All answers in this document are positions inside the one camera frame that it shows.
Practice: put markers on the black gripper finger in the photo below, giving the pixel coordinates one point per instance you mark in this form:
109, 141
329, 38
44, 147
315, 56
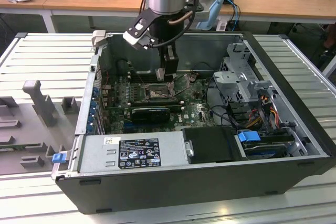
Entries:
172, 64

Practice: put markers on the silver CPU plate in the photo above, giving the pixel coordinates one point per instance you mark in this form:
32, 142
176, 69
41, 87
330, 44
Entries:
159, 74

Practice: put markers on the CPU socket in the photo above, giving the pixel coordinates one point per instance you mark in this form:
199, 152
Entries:
155, 96

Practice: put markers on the black RAM slot row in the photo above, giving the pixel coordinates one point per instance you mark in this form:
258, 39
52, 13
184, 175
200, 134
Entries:
157, 102
136, 77

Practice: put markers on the blue slot clip strip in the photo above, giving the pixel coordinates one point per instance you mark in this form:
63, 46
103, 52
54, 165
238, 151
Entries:
92, 119

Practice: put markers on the green motherboard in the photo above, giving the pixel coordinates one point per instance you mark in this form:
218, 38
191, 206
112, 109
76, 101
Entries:
194, 113

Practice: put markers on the black graphics card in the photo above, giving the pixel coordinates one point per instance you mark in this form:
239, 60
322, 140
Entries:
151, 115

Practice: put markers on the grey case release latch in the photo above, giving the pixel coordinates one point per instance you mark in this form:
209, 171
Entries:
99, 37

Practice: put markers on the grey metal drive cage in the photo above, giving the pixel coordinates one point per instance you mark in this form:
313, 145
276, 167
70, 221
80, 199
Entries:
236, 82

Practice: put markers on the black plastic shroud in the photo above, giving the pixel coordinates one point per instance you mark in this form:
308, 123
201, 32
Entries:
210, 142

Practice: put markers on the hard disk in blue carrier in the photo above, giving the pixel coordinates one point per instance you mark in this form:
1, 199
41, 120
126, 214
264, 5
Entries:
248, 137

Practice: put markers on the grey power supply unit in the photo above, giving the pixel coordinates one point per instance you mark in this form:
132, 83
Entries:
94, 153

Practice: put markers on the black open PC case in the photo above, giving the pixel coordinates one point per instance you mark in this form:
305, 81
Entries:
157, 190

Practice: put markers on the blue plastic case latch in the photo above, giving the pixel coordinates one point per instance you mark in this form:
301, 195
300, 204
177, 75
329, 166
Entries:
58, 158

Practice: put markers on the grey parts rack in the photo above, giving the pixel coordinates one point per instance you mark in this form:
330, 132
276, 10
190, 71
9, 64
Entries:
26, 129

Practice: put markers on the person leg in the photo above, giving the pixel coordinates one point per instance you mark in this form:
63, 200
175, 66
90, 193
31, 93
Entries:
330, 37

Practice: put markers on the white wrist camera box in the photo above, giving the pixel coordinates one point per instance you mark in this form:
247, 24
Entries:
134, 37

